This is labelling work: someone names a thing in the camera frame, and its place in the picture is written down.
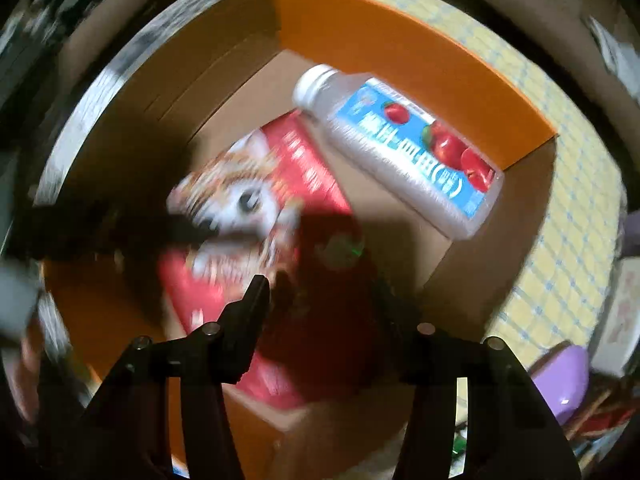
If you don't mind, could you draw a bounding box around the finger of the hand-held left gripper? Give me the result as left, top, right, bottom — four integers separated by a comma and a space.
165, 211, 306, 245

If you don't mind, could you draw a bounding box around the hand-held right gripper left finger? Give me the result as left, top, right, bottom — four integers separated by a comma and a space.
82, 275, 271, 480

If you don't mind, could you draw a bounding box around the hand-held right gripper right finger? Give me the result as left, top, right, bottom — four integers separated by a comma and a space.
361, 266, 583, 480

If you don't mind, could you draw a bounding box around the red tiger print packet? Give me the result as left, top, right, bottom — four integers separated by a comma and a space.
157, 110, 383, 411

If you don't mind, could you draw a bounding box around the orange cardboard box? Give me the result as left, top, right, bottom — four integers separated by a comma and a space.
32, 0, 559, 480

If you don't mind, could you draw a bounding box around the white bottle with apple label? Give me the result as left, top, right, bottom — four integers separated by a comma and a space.
292, 64, 505, 240

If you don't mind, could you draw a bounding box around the yellow checkered tablecloth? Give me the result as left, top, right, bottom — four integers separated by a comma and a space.
360, 0, 628, 356

